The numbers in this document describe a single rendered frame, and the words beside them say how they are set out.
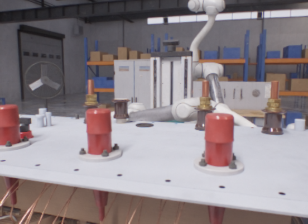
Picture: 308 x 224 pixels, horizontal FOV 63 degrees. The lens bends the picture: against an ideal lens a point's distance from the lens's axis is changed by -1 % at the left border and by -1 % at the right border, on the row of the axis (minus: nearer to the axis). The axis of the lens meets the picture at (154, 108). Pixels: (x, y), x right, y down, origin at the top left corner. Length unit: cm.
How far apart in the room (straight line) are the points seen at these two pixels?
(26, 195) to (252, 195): 80
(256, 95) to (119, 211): 520
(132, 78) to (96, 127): 522
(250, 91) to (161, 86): 389
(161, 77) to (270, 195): 171
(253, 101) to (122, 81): 294
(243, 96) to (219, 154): 524
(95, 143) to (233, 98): 525
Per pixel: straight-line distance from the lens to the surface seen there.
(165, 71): 214
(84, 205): 95
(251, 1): 1292
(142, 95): 584
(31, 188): 105
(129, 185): 57
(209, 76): 228
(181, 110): 147
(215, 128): 62
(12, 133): 92
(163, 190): 55
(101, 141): 72
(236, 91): 584
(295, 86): 909
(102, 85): 992
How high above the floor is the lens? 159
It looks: 7 degrees down
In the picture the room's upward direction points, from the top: straight up
